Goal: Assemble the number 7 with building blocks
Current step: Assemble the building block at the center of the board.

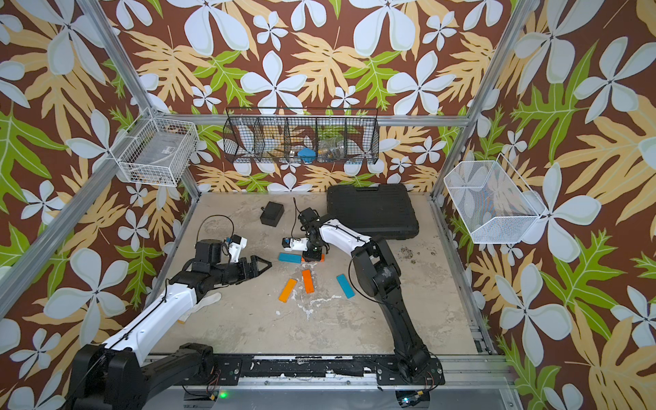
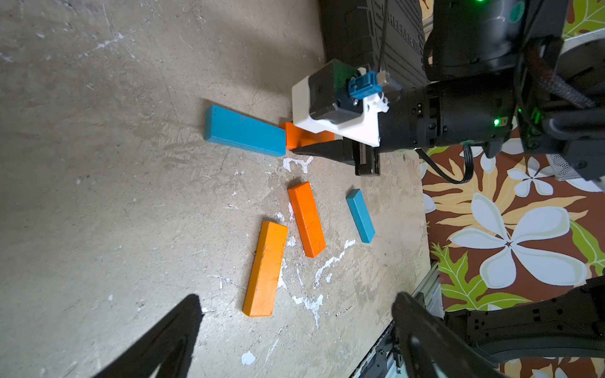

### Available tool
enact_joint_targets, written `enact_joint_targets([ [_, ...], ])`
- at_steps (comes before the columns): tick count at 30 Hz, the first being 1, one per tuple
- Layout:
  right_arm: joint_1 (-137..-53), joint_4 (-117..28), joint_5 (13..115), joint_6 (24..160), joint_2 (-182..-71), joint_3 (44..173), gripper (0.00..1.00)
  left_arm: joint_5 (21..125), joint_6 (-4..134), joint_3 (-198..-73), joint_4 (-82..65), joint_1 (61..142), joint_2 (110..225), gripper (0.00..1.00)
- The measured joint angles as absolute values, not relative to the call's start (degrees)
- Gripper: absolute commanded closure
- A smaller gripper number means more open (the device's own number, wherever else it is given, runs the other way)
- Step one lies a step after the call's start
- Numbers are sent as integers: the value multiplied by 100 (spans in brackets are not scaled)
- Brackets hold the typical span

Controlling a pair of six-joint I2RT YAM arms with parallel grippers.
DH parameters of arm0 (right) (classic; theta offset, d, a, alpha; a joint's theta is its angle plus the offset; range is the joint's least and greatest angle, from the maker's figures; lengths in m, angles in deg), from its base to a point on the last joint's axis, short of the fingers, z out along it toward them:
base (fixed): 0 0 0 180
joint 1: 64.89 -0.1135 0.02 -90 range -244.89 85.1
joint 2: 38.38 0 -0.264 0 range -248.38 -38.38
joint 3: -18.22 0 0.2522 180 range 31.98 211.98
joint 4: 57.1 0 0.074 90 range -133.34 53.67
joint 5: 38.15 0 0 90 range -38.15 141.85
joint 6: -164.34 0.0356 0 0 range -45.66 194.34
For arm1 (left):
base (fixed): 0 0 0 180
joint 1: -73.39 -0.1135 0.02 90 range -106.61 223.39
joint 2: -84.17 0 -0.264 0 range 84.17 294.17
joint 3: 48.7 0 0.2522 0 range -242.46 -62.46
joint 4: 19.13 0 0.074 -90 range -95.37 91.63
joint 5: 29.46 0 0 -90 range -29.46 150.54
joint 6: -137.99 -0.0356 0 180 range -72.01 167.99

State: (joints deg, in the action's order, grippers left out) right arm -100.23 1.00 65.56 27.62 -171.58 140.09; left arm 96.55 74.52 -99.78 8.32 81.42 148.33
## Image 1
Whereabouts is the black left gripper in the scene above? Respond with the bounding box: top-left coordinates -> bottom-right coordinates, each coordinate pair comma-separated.
213,255 -> 273,285

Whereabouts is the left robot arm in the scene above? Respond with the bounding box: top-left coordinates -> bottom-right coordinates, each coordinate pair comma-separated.
63,256 -> 272,409

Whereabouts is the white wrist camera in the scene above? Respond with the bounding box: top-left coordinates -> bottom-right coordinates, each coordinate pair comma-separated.
195,235 -> 248,264
282,237 -> 309,252

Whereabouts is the teal block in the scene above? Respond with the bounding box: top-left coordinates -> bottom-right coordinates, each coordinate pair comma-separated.
337,274 -> 355,299
278,252 -> 303,264

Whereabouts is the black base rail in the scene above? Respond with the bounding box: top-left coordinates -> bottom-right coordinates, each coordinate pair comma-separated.
187,354 -> 445,391

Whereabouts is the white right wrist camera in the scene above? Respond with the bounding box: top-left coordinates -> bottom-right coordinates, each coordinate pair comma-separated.
282,237 -> 309,252

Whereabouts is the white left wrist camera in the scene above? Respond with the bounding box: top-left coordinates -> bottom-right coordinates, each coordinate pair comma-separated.
195,235 -> 248,264

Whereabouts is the white wire basket left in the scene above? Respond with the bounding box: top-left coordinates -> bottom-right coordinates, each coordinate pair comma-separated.
113,110 -> 199,187

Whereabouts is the red-orange block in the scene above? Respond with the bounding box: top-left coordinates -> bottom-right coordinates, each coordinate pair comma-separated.
302,269 -> 315,294

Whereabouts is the small black box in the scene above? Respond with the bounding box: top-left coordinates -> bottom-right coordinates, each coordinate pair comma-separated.
260,202 -> 285,227

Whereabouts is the large black tool case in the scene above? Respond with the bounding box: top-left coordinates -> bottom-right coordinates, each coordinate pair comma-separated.
326,184 -> 420,240

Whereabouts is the black wire basket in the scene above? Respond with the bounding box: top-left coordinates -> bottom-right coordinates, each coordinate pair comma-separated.
221,108 -> 380,165

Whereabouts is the white mesh basket right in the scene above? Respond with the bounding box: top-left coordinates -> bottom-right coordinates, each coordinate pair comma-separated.
444,154 -> 546,244

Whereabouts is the light orange block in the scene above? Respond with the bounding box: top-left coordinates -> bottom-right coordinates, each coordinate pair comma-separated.
278,278 -> 297,303

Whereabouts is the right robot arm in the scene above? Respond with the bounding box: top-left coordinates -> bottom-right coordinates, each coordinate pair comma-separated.
298,208 -> 445,390

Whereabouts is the short orange block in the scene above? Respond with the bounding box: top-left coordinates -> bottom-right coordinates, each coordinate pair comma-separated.
302,255 -> 326,263

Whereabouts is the blue object in basket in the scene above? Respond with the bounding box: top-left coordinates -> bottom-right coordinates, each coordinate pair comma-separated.
297,148 -> 317,164

